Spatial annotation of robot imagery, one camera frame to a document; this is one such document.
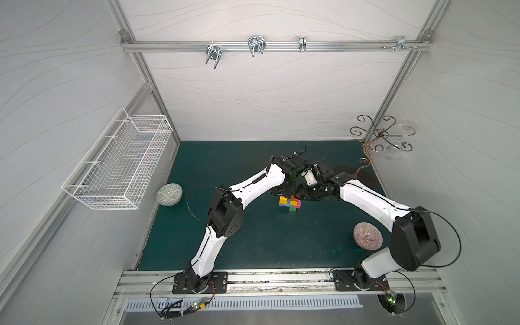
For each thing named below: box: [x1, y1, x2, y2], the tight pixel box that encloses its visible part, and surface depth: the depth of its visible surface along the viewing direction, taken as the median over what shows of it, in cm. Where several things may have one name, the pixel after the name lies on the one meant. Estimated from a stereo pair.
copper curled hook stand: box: [350, 114, 416, 179], surface depth 83 cm
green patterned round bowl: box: [155, 182, 183, 207], surface depth 97 cm
